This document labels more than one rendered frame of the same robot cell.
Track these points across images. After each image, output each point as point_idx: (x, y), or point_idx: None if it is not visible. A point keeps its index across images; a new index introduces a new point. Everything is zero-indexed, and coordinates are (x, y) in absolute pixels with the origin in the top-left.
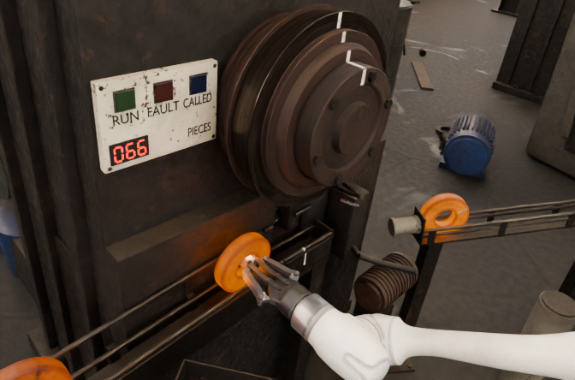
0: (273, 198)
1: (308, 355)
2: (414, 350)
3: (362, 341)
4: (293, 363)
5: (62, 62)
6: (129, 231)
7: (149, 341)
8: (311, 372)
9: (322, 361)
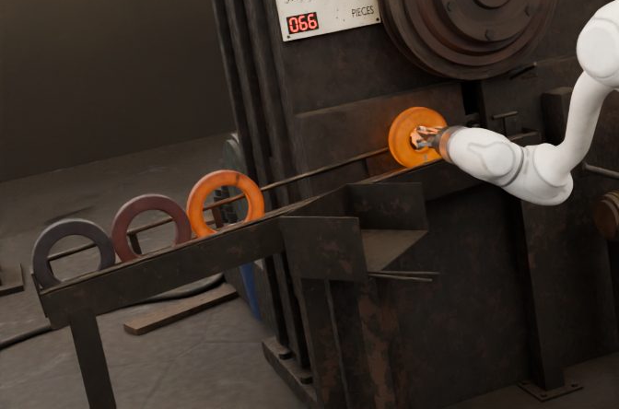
0: (433, 64)
1: (586, 364)
2: (556, 158)
3: (484, 133)
4: (534, 326)
5: None
6: (312, 104)
7: None
8: (585, 376)
9: (603, 368)
